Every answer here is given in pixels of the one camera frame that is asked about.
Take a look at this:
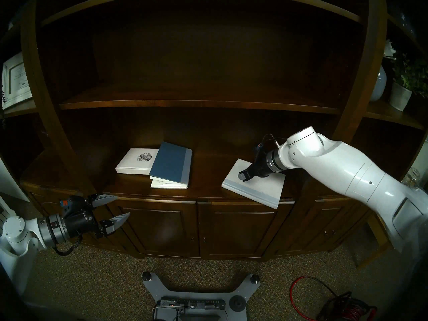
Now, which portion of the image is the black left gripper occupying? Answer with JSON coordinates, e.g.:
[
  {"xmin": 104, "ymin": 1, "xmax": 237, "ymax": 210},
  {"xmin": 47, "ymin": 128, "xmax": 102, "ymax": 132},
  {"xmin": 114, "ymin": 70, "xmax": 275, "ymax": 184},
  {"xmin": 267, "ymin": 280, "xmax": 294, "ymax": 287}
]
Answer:
[{"xmin": 64, "ymin": 194, "xmax": 131, "ymax": 239}]

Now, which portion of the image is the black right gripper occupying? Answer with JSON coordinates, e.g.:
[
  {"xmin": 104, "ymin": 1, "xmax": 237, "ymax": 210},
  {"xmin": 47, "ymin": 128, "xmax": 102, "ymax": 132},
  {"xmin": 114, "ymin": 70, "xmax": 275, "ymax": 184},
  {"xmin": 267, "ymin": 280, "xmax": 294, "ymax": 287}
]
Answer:
[{"xmin": 238, "ymin": 156, "xmax": 269, "ymax": 183}]

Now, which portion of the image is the white book pale blue spine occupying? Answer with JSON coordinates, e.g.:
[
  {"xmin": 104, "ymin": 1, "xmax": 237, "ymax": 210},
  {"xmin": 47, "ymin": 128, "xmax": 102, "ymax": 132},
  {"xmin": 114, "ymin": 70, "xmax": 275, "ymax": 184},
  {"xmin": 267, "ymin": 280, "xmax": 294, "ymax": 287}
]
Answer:
[{"xmin": 221, "ymin": 158, "xmax": 286, "ymax": 209}]

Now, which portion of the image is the white book with round print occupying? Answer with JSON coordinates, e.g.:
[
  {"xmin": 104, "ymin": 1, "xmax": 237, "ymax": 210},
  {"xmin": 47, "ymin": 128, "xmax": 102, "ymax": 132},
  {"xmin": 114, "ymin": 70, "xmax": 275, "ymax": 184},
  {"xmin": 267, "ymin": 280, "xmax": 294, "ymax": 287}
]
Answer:
[{"xmin": 115, "ymin": 148, "xmax": 160, "ymax": 176}]

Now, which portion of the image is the blue cover hardback book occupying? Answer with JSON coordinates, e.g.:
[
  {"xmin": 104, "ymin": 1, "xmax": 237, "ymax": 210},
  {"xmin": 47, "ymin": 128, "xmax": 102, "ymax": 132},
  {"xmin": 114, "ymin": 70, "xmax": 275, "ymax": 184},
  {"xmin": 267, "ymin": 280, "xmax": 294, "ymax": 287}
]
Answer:
[{"xmin": 149, "ymin": 141, "xmax": 193, "ymax": 189}]

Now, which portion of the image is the dark brown wooden bookcase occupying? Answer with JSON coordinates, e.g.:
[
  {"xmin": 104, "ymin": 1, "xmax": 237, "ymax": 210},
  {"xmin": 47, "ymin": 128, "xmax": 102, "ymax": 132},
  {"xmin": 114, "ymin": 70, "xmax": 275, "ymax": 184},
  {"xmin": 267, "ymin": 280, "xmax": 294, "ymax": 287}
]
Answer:
[{"xmin": 0, "ymin": 0, "xmax": 428, "ymax": 261}]

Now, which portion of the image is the white slatted chair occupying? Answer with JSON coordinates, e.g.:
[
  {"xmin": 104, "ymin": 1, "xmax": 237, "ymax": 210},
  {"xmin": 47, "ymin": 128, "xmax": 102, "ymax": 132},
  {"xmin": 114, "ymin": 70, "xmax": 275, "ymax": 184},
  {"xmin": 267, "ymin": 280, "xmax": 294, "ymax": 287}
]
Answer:
[{"xmin": 0, "ymin": 193, "xmax": 16, "ymax": 224}]

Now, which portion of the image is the round black rubber foot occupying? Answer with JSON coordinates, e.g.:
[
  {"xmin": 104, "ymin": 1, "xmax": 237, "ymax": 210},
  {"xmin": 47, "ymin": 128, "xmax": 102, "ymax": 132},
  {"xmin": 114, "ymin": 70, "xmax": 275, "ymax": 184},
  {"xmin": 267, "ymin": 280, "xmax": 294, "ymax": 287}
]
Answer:
[{"xmin": 229, "ymin": 295, "xmax": 246, "ymax": 312}]

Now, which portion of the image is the black power strip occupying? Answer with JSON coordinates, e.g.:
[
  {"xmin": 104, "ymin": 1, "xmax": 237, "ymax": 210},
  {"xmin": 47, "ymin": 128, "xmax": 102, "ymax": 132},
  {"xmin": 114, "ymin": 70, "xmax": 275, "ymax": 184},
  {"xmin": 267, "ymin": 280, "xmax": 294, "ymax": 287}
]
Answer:
[{"xmin": 157, "ymin": 297, "xmax": 228, "ymax": 312}]

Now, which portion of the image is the light wooden side table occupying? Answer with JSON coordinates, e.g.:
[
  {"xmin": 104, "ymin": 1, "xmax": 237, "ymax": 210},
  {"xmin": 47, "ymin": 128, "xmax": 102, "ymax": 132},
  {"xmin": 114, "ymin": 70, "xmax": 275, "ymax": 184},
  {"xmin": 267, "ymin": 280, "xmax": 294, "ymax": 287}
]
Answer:
[{"xmin": 356, "ymin": 220, "xmax": 393, "ymax": 269}]

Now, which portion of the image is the dark hanging bead plant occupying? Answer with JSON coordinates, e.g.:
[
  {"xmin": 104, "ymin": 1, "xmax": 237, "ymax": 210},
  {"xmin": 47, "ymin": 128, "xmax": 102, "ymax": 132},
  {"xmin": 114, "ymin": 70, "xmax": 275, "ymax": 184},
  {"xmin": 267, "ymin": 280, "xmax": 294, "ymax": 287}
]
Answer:
[{"xmin": 0, "ymin": 83, "xmax": 7, "ymax": 130}]

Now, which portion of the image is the white framed certificate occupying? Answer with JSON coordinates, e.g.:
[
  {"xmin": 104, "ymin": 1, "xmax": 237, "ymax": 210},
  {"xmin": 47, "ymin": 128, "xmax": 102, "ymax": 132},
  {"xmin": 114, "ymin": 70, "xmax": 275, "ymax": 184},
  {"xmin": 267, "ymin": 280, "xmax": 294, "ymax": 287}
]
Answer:
[{"xmin": 2, "ymin": 52, "xmax": 33, "ymax": 110}]

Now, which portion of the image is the white round vase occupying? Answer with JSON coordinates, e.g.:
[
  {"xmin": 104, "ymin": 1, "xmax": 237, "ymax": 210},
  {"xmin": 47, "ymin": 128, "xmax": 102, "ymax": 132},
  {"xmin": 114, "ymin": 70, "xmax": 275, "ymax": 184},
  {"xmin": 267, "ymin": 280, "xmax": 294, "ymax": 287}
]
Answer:
[{"xmin": 369, "ymin": 66, "xmax": 387, "ymax": 102}]

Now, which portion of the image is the clear glass jar with sticks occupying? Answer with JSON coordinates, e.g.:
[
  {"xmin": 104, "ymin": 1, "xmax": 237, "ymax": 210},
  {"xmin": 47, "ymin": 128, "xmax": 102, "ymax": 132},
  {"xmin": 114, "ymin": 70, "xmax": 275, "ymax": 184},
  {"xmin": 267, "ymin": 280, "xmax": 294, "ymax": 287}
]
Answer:
[{"xmin": 401, "ymin": 168, "xmax": 421, "ymax": 188}]

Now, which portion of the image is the green plant in white pot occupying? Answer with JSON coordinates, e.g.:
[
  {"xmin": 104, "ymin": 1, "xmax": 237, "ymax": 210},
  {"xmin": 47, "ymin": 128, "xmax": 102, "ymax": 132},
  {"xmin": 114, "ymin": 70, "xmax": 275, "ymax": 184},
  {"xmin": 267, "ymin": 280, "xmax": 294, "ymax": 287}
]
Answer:
[{"xmin": 389, "ymin": 53, "xmax": 428, "ymax": 112}]

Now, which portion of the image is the white artificial flower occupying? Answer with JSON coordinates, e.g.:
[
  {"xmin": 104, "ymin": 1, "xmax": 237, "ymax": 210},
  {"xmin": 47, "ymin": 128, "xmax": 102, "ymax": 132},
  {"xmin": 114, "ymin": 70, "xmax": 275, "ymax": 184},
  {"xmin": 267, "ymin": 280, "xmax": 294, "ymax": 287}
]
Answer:
[{"xmin": 383, "ymin": 39, "xmax": 397, "ymax": 60}]

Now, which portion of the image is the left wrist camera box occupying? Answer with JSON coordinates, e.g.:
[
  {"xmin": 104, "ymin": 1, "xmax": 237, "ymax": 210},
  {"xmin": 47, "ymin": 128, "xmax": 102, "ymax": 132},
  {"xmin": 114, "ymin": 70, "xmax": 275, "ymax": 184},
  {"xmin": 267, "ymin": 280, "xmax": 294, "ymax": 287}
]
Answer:
[{"xmin": 59, "ymin": 196, "xmax": 87, "ymax": 213}]

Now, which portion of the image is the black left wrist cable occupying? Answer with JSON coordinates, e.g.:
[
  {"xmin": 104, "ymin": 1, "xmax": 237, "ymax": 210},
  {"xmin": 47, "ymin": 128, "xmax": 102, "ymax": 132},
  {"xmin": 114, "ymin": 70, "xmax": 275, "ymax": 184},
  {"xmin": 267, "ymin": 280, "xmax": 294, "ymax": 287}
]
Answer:
[{"xmin": 52, "ymin": 234, "xmax": 82, "ymax": 256}]

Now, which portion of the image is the grey metal robot base plate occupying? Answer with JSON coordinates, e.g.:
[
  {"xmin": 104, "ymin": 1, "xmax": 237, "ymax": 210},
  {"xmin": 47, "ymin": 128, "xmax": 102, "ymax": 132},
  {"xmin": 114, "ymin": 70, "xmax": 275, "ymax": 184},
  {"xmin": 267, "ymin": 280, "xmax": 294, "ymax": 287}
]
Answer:
[{"xmin": 141, "ymin": 272, "xmax": 261, "ymax": 321}]

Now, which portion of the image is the red cable coil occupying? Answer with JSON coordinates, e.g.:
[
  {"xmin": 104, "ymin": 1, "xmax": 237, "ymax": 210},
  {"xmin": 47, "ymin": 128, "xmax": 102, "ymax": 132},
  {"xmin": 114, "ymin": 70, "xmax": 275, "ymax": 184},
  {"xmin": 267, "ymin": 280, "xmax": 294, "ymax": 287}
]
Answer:
[{"xmin": 289, "ymin": 275, "xmax": 377, "ymax": 321}]

